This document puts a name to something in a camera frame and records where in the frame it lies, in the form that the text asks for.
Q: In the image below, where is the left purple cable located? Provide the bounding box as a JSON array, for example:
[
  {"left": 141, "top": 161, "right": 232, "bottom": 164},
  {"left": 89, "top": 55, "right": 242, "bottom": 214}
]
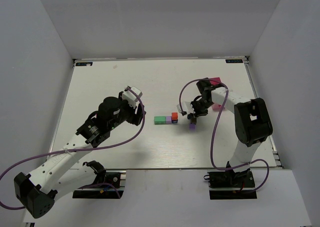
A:
[{"left": 0, "top": 86, "right": 146, "bottom": 210}]

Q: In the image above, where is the right blue table label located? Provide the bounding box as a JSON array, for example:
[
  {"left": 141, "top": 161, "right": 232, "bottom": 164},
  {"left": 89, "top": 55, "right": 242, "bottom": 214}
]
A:
[{"left": 225, "top": 59, "right": 243, "bottom": 64}]

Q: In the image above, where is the purple cable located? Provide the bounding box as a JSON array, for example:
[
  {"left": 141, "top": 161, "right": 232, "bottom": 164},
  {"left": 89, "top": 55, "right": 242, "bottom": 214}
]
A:
[
  {"left": 0, "top": 86, "right": 146, "bottom": 210},
  {"left": 178, "top": 78, "right": 270, "bottom": 193}
]

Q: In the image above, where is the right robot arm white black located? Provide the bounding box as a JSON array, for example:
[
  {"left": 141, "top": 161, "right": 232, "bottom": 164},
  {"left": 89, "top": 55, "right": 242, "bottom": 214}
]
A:
[{"left": 178, "top": 78, "right": 273, "bottom": 188}]

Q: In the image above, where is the green wood block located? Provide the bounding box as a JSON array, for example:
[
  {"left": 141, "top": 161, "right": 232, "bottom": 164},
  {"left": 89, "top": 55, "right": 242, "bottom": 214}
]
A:
[{"left": 154, "top": 116, "right": 167, "bottom": 125}]

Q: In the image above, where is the olive brown cube block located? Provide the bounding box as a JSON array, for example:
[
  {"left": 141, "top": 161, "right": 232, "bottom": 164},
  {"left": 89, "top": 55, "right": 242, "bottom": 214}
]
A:
[{"left": 190, "top": 118, "right": 197, "bottom": 125}]

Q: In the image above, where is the left blue table label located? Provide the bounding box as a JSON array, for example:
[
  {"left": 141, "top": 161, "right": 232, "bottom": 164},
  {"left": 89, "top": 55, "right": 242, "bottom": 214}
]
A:
[{"left": 75, "top": 62, "right": 93, "bottom": 67}]

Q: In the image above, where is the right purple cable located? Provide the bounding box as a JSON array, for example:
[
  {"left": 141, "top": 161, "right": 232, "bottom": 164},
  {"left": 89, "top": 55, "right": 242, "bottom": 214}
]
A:
[{"left": 178, "top": 78, "right": 270, "bottom": 193}]

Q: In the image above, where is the red cube block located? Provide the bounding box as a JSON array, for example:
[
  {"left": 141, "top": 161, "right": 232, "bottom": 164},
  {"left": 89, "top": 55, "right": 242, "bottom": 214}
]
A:
[{"left": 171, "top": 112, "right": 178, "bottom": 120}]

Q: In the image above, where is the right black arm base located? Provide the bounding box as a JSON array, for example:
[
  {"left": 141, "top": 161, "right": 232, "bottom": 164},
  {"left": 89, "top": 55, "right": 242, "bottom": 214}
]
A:
[{"left": 203, "top": 169, "right": 257, "bottom": 200}]

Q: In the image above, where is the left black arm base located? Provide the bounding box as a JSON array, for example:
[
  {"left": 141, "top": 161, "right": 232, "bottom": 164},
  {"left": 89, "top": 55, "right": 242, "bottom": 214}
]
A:
[{"left": 72, "top": 160, "right": 126, "bottom": 200}]

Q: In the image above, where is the blue table label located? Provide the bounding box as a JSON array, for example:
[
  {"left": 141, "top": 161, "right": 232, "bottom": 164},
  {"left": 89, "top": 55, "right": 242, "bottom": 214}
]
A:
[
  {"left": 75, "top": 62, "right": 93, "bottom": 67},
  {"left": 225, "top": 59, "right": 243, "bottom": 64}
]

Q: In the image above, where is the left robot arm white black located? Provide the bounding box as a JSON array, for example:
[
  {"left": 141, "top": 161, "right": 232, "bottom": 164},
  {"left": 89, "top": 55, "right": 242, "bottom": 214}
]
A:
[{"left": 13, "top": 87, "right": 146, "bottom": 219}]

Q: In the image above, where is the small purple cube block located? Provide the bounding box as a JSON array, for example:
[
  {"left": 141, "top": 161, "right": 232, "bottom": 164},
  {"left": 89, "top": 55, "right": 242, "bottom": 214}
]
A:
[{"left": 189, "top": 123, "right": 196, "bottom": 131}]

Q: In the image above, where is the pink plastic box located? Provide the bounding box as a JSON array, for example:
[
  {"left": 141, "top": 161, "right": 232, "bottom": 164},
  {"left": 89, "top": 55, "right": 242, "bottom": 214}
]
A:
[{"left": 210, "top": 77, "right": 224, "bottom": 112}]

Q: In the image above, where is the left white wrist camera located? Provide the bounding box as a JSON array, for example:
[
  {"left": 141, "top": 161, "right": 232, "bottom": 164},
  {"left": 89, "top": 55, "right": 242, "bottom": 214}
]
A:
[{"left": 121, "top": 86, "right": 143, "bottom": 109}]

